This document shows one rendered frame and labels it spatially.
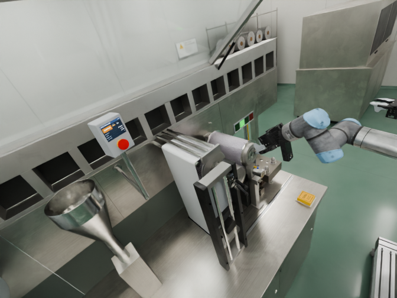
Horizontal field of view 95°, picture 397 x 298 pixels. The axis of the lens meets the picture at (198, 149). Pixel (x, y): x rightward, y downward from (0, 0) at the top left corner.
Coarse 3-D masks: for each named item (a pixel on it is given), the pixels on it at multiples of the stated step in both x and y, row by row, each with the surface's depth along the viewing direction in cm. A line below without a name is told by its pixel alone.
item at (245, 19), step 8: (0, 0) 25; (8, 0) 26; (16, 0) 26; (256, 0) 72; (248, 16) 78; (240, 24) 81; (240, 32) 87; (224, 48) 96; (216, 56) 100; (224, 56) 100; (208, 64) 105; (192, 72) 99; (168, 80) 91; (152, 88) 87; (136, 96) 82; (112, 104) 77; (96, 112) 73; (80, 120) 70; (56, 128) 66; (40, 136) 64; (16, 144) 60; (24, 144) 61; (0, 152) 58
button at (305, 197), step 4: (304, 192) 107; (300, 196) 105; (304, 196) 104; (308, 196) 104; (312, 196) 103; (300, 200) 104; (304, 200) 102; (308, 200) 102; (312, 200) 101; (308, 204) 101
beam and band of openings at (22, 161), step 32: (224, 64) 111; (256, 64) 142; (160, 96) 88; (192, 96) 101; (224, 96) 119; (64, 128) 67; (128, 128) 89; (160, 128) 97; (0, 160) 57; (32, 160) 62; (64, 160) 75; (96, 160) 83; (0, 192) 65; (32, 192) 71; (0, 224) 61
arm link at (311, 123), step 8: (312, 112) 62; (320, 112) 62; (296, 120) 68; (304, 120) 64; (312, 120) 62; (320, 120) 60; (328, 120) 62; (296, 128) 67; (304, 128) 65; (312, 128) 63; (320, 128) 62; (296, 136) 69; (304, 136) 67; (312, 136) 64
